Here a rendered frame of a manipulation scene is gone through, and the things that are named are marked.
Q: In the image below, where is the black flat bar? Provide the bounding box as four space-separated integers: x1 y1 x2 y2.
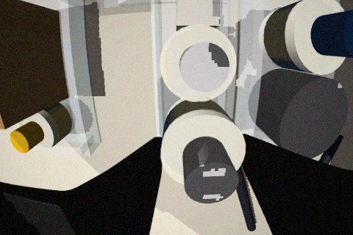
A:
236 166 256 231
319 134 343 165

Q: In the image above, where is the tan rectangular block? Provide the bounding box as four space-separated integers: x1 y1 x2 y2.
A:
0 0 68 130

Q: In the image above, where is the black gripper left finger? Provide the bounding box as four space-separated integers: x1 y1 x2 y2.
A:
0 137 162 235

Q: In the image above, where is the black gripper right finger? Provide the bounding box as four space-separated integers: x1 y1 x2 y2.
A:
241 134 353 235

